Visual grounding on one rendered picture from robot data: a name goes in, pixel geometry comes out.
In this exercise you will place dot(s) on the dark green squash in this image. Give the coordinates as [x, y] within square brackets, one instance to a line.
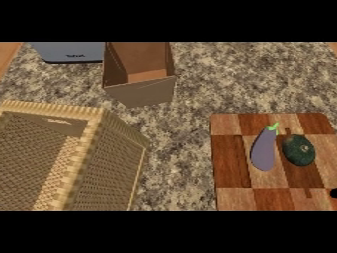
[299, 151]

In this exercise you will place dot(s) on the checkered wooden cutting board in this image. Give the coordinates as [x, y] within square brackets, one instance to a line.
[234, 164]

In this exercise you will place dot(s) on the brown cardboard box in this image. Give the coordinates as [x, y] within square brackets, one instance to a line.
[144, 90]

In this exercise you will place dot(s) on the purple eggplant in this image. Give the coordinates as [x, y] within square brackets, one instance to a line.
[264, 151]

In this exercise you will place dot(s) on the tan wicker basket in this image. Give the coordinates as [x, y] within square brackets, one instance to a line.
[54, 158]

